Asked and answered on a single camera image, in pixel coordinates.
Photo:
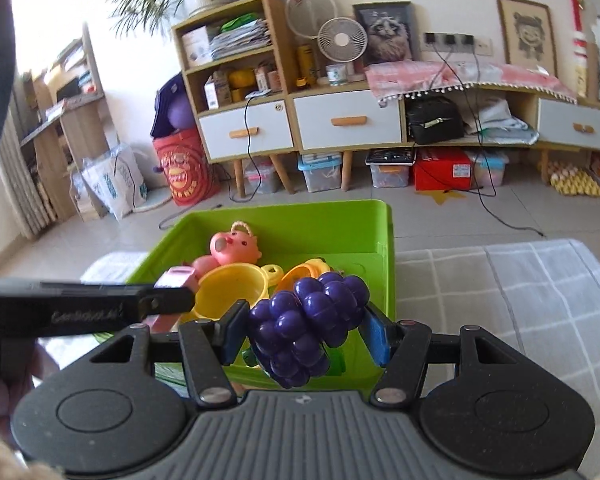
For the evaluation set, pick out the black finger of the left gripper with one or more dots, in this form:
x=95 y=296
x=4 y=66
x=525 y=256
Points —
x=44 y=309

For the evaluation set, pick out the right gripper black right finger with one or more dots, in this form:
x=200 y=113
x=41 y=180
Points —
x=400 y=349

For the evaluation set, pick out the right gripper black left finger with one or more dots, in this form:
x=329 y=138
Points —
x=209 y=346

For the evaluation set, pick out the yellow toy cup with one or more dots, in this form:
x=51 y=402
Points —
x=219 y=289

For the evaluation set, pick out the purple toy grapes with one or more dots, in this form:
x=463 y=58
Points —
x=291 y=333

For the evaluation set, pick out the pink pig squeeze toy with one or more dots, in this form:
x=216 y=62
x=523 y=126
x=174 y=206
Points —
x=237 y=245

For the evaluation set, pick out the yellow toy corn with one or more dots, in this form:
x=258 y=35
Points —
x=312 y=268

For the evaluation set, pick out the pink toy block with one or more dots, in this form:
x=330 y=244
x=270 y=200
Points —
x=174 y=296

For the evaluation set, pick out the green plastic cookie box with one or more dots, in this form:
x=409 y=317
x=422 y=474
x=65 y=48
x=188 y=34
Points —
x=354 y=237

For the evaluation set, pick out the grey checked tablecloth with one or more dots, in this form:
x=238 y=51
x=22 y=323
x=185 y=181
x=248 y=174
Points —
x=542 y=298

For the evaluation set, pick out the red cartoon bucket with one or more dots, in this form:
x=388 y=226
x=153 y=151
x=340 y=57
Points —
x=183 y=162

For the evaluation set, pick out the white paper shopping bag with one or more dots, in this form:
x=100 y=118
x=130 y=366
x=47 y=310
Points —
x=116 y=180

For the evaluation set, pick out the red shoe box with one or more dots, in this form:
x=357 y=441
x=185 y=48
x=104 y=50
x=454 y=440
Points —
x=442 y=169

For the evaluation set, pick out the clear storage bin blue lid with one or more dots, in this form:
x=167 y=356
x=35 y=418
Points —
x=322 y=172

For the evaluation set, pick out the wooden bookshelf at left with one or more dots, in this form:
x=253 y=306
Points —
x=73 y=126

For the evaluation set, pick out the black bag on shelf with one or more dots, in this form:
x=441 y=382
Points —
x=433 y=120

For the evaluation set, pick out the yellow egg tray stack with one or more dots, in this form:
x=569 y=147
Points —
x=570 y=180

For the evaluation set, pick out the purple plush toy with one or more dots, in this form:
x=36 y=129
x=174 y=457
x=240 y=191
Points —
x=173 y=111

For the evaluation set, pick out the pink checked cloth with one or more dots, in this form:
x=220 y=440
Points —
x=414 y=79

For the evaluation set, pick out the wooden cabinet with white drawers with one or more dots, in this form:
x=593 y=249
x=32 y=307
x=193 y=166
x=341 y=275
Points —
x=345 y=119

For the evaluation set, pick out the small white desk fan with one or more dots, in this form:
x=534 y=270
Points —
x=342 y=41

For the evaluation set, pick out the framed cat picture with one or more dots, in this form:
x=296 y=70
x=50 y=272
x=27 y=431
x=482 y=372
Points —
x=392 y=32

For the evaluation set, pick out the framed cartoon girl drawing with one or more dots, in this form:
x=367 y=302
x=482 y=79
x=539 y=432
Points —
x=528 y=35

